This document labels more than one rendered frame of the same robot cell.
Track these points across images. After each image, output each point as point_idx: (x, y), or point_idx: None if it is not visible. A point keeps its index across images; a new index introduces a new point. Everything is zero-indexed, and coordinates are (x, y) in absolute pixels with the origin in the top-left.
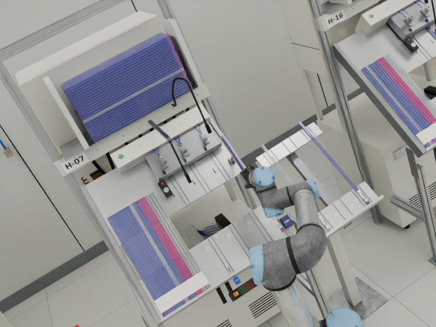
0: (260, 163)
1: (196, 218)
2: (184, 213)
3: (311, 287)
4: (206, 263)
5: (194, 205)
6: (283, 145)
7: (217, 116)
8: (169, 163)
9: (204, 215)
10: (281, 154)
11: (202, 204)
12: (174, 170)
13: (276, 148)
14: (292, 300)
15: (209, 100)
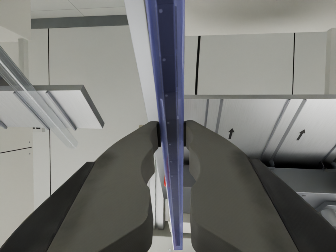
0: (92, 111)
1: (250, 2)
2: (249, 19)
3: None
4: None
5: (228, 22)
6: (1, 120)
7: (150, 183)
8: (318, 202)
9: (237, 0)
10: (6, 102)
11: (220, 17)
12: (327, 193)
13: (27, 122)
14: None
15: (153, 217)
